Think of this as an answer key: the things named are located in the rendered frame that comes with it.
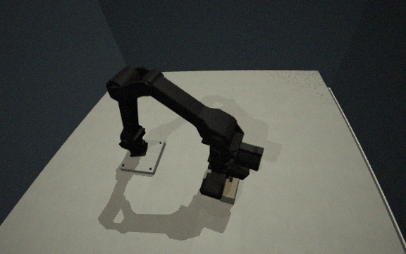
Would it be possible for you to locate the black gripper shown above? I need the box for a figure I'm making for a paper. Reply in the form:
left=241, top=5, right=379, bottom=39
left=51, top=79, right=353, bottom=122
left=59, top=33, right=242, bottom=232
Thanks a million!
left=200, top=155, right=230, bottom=200

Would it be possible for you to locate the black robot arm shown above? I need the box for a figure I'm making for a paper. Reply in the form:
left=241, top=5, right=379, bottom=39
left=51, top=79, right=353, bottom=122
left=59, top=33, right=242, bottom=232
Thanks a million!
left=106, top=66, right=264, bottom=180

